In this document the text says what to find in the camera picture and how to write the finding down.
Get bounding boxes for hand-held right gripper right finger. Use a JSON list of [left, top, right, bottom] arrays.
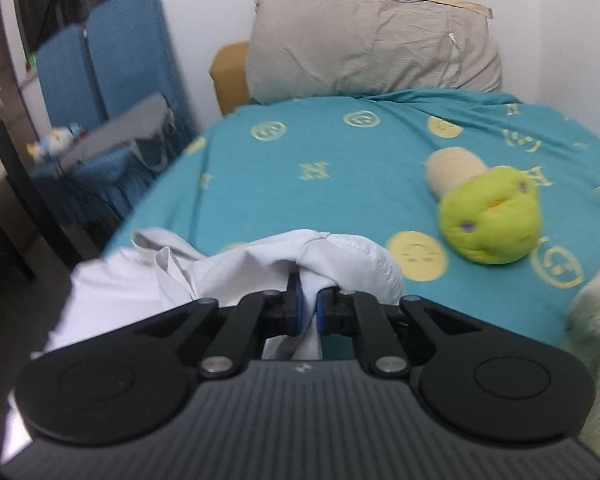
[[316, 287, 482, 379]]

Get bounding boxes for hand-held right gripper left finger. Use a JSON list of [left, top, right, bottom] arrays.
[[132, 271, 305, 380]]

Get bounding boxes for white shirt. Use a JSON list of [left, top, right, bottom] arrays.
[[45, 229, 406, 361]]

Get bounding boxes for teal printed bed sheet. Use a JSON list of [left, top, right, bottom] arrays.
[[102, 89, 600, 351]]

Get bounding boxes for green and beige plush toy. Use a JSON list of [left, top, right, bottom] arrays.
[[424, 146, 543, 265]]

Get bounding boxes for grey laptop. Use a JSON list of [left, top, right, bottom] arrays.
[[60, 92, 173, 166]]

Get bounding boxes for grey pillow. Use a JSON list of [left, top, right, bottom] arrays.
[[245, 0, 503, 103]]

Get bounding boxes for white fluffy cloth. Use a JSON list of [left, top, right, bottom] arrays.
[[562, 237, 600, 391]]

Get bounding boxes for blue folding chair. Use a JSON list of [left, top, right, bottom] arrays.
[[30, 0, 201, 221]]

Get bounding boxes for small white and blue figurine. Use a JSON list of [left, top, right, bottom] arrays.
[[26, 122, 83, 163]]

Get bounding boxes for dark wooden furniture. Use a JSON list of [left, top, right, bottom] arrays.
[[0, 85, 46, 321]]

